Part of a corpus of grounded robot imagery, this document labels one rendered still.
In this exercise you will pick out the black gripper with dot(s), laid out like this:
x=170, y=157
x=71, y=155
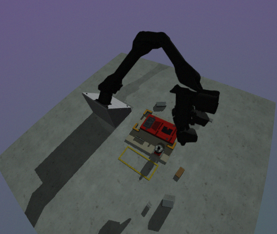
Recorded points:
x=182, y=119

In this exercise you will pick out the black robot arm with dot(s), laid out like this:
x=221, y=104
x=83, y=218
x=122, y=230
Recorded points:
x=144, y=42

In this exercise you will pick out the black tyre with grey wheel rim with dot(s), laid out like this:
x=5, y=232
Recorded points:
x=157, y=150

